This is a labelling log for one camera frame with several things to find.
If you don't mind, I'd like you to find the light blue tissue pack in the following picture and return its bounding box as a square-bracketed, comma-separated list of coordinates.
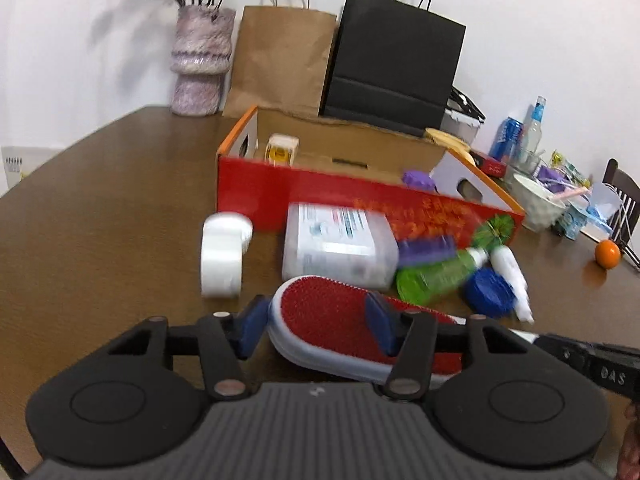
[585, 182, 617, 237]

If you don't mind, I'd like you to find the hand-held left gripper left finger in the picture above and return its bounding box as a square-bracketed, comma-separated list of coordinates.
[107, 295, 271, 402]

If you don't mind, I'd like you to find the orange fruit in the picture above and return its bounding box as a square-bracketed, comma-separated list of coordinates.
[594, 240, 622, 270]

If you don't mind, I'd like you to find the blue ridged lid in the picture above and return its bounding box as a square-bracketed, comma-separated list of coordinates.
[464, 268, 518, 318]

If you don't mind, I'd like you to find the blue and white carton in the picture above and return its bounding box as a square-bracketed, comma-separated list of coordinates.
[557, 205, 591, 241]

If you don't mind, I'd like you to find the black paper bag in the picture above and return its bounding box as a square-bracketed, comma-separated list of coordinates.
[320, 0, 467, 137]

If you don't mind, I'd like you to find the clear plastic wipes box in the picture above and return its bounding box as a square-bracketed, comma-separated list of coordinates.
[281, 202, 400, 290]

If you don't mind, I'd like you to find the brown paper bag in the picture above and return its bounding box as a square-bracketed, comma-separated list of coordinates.
[222, 0, 339, 119]

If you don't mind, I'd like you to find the purple ridged lid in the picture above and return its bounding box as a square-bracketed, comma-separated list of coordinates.
[402, 170, 439, 192]

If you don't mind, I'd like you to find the white bowl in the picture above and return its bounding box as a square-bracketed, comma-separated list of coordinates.
[507, 174, 569, 232]

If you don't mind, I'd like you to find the clear bottle with blue cap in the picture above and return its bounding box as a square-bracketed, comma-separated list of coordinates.
[520, 96, 548, 157]

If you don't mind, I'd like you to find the blue drink can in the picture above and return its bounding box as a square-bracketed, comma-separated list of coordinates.
[489, 116, 524, 163]

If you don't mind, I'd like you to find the green spray bottle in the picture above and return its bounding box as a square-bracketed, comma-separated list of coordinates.
[396, 247, 490, 305]

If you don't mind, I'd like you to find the red cardboard box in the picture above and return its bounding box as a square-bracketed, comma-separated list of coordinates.
[216, 105, 526, 252]

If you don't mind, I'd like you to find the small red box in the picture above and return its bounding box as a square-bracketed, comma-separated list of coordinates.
[470, 150, 509, 177]

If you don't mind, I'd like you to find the purple comb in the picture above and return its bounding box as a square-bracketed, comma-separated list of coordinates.
[397, 235, 458, 268]

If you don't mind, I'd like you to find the purple cloth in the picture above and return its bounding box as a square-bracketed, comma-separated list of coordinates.
[537, 167, 566, 193]

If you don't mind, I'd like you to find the purple ribbed vase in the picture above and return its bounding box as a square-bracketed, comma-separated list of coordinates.
[170, 5, 237, 117]

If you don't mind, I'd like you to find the clear container with black lid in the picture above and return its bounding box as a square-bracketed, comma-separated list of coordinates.
[442, 87, 486, 144]

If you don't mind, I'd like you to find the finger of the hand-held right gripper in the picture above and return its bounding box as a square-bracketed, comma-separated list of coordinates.
[532, 332, 593, 378]

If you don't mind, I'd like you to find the white plastic bottle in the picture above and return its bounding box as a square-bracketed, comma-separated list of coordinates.
[490, 246, 535, 324]

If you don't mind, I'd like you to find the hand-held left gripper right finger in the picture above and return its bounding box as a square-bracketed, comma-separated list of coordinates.
[365, 292, 539, 402]

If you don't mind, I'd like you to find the white tape roll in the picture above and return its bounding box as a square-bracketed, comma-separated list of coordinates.
[200, 212, 254, 299]

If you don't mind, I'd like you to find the small cream cube box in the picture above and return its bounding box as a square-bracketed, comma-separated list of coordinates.
[265, 134, 300, 166]

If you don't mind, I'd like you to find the red lint brush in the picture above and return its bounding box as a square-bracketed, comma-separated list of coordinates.
[266, 275, 466, 389]

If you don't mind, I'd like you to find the dark wooden chair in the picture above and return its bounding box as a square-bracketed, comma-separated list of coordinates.
[602, 158, 640, 267]

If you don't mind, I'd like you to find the person's right hand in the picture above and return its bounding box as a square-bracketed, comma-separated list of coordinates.
[618, 401, 640, 467]

